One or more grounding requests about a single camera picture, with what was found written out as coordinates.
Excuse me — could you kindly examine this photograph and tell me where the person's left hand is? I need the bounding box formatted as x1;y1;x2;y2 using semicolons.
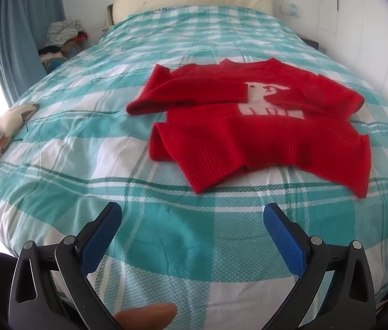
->
114;302;178;330

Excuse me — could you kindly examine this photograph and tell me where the blue curtain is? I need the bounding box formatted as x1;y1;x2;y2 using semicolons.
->
0;0;66;108

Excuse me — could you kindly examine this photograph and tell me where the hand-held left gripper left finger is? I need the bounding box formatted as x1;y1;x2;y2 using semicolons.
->
8;202;123;330

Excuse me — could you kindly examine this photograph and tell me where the pile of clothes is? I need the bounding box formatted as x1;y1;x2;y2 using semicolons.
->
38;20;89;73

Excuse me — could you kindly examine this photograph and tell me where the dark nightstand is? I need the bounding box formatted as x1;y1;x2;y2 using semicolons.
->
300;36;328;55

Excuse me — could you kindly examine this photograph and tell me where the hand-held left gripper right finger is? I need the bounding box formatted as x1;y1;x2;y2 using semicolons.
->
263;203;376;330

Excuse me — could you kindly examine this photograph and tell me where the red knit sweater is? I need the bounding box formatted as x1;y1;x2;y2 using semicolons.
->
126;58;372;199

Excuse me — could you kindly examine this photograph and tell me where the teal plaid bed sheet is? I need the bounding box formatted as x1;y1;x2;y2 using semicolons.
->
0;3;388;330

